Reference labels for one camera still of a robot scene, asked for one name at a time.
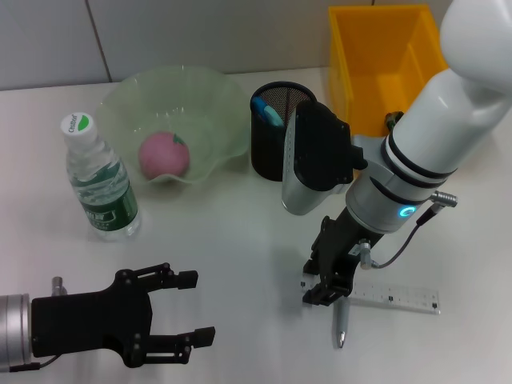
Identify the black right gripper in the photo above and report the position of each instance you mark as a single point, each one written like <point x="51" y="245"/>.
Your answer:
<point x="344" y="244"/>

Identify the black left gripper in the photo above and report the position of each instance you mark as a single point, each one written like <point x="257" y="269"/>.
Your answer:
<point x="92" y="324"/>

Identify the clear plastic ruler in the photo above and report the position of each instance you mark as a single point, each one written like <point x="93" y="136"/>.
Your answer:
<point x="392" y="298"/>

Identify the clear water bottle green label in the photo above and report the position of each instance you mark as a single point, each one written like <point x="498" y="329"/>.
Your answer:
<point x="108" y="208"/>

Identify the pink toy peach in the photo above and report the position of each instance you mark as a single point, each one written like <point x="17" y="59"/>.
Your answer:
<point x="160" y="156"/>

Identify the blue scissors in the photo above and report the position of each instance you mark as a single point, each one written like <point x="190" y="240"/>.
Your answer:
<point x="270" y="114"/>

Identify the black mesh pen holder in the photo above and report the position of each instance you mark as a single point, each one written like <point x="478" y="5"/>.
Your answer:
<point x="268" y="152"/>

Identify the green glass fruit bowl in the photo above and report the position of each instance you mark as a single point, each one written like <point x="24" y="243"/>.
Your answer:
<point x="200" y="104"/>

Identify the yellow plastic bin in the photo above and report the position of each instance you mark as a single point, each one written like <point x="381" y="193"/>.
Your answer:
<point x="368" y="60"/>

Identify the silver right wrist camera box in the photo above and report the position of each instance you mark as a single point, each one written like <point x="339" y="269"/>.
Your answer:
<point x="316" y="160"/>

